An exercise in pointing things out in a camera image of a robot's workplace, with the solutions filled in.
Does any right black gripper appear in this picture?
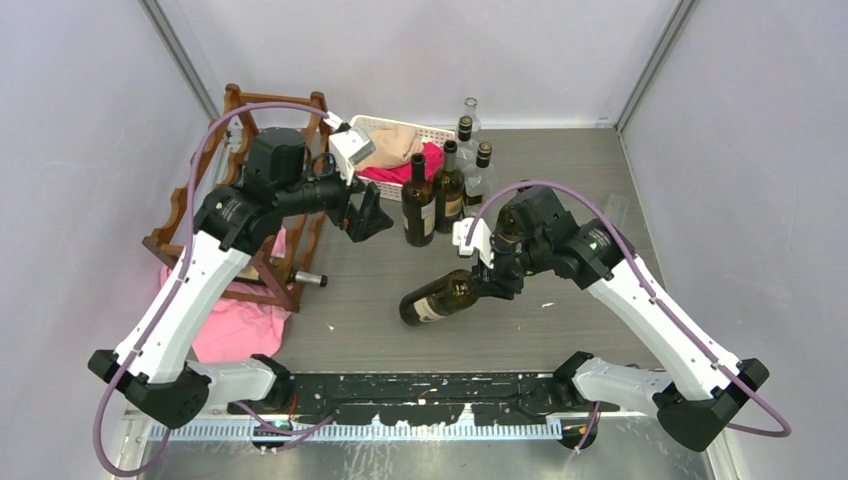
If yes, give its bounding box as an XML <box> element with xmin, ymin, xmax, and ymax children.
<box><xmin>472</xmin><ymin>233</ymin><xmax>551</xmax><ymax>299</ymax></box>

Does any black-neck green wine bottle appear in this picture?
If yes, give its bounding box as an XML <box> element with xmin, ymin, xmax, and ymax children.
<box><xmin>398</xmin><ymin>269</ymin><xmax>480</xmax><ymax>327</ymax></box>

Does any silver-neck dark wine bottle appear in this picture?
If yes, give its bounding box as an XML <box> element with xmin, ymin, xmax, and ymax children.
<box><xmin>248</xmin><ymin>261</ymin><xmax>329</xmax><ymax>290</ymax></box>

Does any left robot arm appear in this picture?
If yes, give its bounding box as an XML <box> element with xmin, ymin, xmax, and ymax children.
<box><xmin>88</xmin><ymin>125</ymin><xmax>393</xmax><ymax>429</ymax></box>

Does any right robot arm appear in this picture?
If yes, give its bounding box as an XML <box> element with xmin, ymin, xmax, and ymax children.
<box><xmin>452</xmin><ymin>182</ymin><xmax>769</xmax><ymax>452</ymax></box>

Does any brown wine bottle white label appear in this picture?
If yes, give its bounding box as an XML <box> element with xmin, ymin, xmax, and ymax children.
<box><xmin>401</xmin><ymin>153</ymin><xmax>435</xmax><ymax>247</ymax></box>

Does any dark bottle beige label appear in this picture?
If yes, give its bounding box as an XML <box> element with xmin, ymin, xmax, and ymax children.
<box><xmin>494</xmin><ymin>189</ymin><xmax>532</xmax><ymax>244</ymax></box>

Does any dark bottle gold label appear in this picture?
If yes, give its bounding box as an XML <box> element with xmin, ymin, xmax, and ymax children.
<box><xmin>433</xmin><ymin>140</ymin><xmax>465</xmax><ymax>233</ymax></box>

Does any clear bottle black cap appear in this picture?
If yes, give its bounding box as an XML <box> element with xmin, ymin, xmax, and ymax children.
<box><xmin>456</xmin><ymin>115</ymin><xmax>478</xmax><ymax>170</ymax></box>
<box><xmin>462</xmin><ymin>142</ymin><xmax>493</xmax><ymax>218</ymax></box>

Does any rear clear bottle black cap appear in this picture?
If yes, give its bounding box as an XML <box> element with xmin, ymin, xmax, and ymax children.
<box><xmin>456</xmin><ymin>115</ymin><xmax>478</xmax><ymax>170</ymax></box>

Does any empty clear glass bottle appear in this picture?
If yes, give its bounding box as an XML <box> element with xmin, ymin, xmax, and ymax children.
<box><xmin>463</xmin><ymin>97</ymin><xmax>481</xmax><ymax>133</ymax></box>

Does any brown wooden wine rack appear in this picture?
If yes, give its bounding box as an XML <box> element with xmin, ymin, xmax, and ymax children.
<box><xmin>142</xmin><ymin>83</ymin><xmax>330</xmax><ymax>313</ymax></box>

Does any white plastic basket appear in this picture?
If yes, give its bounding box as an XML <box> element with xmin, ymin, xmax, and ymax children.
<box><xmin>344</xmin><ymin>114</ymin><xmax>457</xmax><ymax>202</ymax></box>

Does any beige cloth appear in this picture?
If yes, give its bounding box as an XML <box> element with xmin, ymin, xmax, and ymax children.
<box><xmin>361</xmin><ymin>125</ymin><xmax>423</xmax><ymax>169</ymax></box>

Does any magenta cloth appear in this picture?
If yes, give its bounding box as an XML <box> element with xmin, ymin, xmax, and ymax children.
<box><xmin>358</xmin><ymin>142</ymin><xmax>444</xmax><ymax>185</ymax></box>

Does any clear drinking glass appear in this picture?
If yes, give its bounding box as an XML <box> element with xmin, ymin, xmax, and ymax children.
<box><xmin>602</xmin><ymin>193</ymin><xmax>630</xmax><ymax>229</ymax></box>

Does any pink cloth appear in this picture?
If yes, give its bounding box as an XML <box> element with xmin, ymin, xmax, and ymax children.
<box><xmin>158</xmin><ymin>228</ymin><xmax>293</xmax><ymax>364</ymax></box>

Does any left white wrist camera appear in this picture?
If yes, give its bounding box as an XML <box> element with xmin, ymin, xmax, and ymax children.
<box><xmin>324</xmin><ymin>112</ymin><xmax>376</xmax><ymax>187</ymax></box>

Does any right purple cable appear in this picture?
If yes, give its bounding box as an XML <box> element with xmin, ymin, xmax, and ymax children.
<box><xmin>463</xmin><ymin>180</ymin><xmax>793</xmax><ymax>439</ymax></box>

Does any purple cable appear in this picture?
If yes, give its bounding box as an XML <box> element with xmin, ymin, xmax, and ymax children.
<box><xmin>91</xmin><ymin>101</ymin><xmax>333</xmax><ymax>479</ymax></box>
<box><xmin>463</xmin><ymin>180</ymin><xmax>793</xmax><ymax>439</ymax></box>

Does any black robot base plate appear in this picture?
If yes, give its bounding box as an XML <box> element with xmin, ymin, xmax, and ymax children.
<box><xmin>247</xmin><ymin>372</ymin><xmax>592</xmax><ymax>427</ymax></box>

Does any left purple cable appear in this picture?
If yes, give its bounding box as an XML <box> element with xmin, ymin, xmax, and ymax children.
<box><xmin>91</xmin><ymin>101</ymin><xmax>333</xmax><ymax>479</ymax></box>

